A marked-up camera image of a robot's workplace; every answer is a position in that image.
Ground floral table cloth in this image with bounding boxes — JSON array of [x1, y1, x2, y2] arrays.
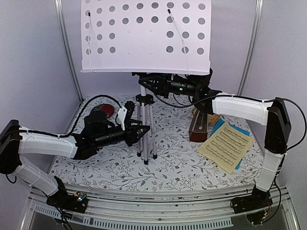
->
[[49, 96, 263, 192]]

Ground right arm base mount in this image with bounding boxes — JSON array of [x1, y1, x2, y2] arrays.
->
[[230, 187, 273, 225]]

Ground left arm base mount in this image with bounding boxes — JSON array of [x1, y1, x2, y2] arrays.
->
[[46, 190, 88, 214]]

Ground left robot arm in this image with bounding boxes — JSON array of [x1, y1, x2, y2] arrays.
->
[[0, 101, 151, 210]]

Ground white blue sheet music booklet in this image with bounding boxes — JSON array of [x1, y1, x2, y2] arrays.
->
[[211, 118, 250, 170]]

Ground white tripod music stand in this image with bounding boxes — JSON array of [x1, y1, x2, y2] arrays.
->
[[80, 0, 213, 165]]

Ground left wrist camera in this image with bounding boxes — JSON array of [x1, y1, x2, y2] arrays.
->
[[124, 101, 135, 119]]

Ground woven bamboo tray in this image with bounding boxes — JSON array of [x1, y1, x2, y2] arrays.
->
[[191, 108, 221, 124]]

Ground left aluminium frame post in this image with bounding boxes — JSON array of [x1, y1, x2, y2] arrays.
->
[[54, 0, 83, 102]]

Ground aluminium front rail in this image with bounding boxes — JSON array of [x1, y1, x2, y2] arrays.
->
[[21, 183, 300, 230]]

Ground dark red wooden metronome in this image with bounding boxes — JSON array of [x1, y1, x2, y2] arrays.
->
[[189, 110, 208, 143]]

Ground aluminium frame post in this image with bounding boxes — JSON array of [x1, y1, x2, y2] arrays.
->
[[54, 0, 83, 102], [237, 0, 264, 96]]

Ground right aluminium frame post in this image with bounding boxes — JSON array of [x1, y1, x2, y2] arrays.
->
[[237, 0, 264, 96]]

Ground red floral round tin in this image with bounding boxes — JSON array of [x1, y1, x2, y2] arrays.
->
[[92, 103, 115, 118]]

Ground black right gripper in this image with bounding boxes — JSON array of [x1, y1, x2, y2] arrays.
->
[[138, 71, 199, 100]]

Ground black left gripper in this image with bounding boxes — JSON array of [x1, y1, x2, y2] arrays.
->
[[94, 118, 151, 149]]

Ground yellow sheet music page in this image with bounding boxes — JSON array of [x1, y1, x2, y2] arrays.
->
[[197, 122, 254, 174]]

